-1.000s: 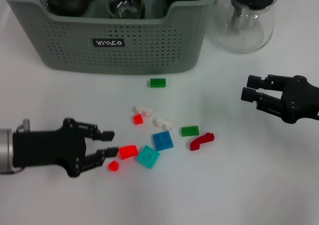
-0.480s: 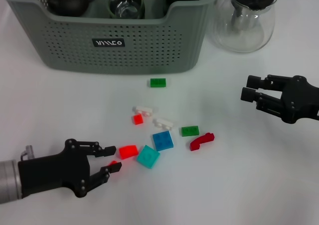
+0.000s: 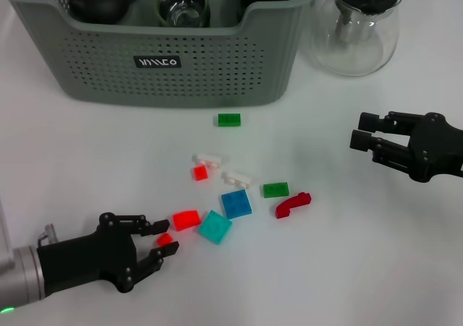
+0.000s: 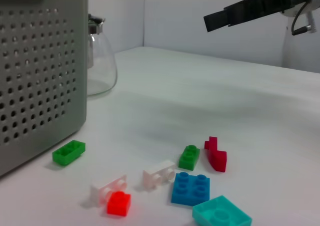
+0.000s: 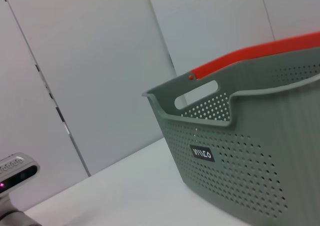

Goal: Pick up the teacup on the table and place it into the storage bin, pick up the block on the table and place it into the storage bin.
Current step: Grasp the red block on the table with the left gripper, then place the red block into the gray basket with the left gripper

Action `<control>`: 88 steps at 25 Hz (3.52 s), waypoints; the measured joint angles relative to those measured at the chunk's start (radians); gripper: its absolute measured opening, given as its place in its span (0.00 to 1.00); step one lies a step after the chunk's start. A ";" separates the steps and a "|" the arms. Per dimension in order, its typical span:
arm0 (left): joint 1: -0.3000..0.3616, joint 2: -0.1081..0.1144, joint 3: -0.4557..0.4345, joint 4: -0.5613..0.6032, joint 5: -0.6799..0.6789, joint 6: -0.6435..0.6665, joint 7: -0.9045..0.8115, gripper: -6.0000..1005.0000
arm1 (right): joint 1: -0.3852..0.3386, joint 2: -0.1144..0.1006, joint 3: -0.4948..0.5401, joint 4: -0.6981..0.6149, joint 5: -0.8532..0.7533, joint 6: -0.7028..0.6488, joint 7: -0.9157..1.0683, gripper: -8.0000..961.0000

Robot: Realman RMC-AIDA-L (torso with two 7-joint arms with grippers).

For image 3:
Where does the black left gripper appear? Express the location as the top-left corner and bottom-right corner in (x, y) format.
(38, 212), (180, 298)

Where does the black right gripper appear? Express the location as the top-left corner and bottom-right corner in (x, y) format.
(349, 111), (463, 183)

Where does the tiny red slope brick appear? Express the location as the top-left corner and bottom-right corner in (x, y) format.
(156, 232), (175, 249)

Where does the grey perforated storage bin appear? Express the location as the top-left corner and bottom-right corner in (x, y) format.
(0, 0), (323, 109)

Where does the teal square toy brick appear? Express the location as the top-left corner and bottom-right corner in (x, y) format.
(197, 209), (234, 246)

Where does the blue square toy brick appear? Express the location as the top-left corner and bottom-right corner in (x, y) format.
(220, 189), (253, 220)

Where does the glass carafe black lid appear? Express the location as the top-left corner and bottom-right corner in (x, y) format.
(310, 0), (405, 77)

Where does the white toy brick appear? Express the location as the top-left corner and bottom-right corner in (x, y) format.
(221, 170), (253, 190)
(191, 153), (222, 171)

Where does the dark red arched brick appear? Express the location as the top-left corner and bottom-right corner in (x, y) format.
(275, 192), (313, 220)

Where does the green rectangular toy brick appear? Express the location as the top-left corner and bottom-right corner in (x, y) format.
(263, 181), (290, 200)
(217, 113), (242, 128)

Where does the black clay teapot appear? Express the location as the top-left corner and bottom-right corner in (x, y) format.
(67, 0), (142, 25)

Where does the left gripper cable connector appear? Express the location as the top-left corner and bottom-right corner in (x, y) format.
(37, 223), (61, 248)

